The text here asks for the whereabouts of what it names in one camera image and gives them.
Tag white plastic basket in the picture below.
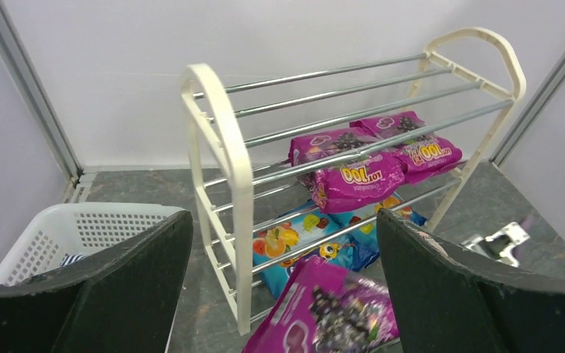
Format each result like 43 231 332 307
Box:
0 202 183 286

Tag blue Slendy candy bag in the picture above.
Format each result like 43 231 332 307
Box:
333 192 429 266
252 212 361 301

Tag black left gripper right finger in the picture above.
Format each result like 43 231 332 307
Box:
376 209 565 352

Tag blue striped cloth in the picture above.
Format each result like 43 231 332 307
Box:
60 254 86 267

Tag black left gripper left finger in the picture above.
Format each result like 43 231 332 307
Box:
0 211 193 352

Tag cream metal shelf rack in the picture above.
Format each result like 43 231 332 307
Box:
180 27 527 335

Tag purple grape candy bag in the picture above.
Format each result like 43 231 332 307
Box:
349 110 463 185
288 127 405 213
243 257 399 353

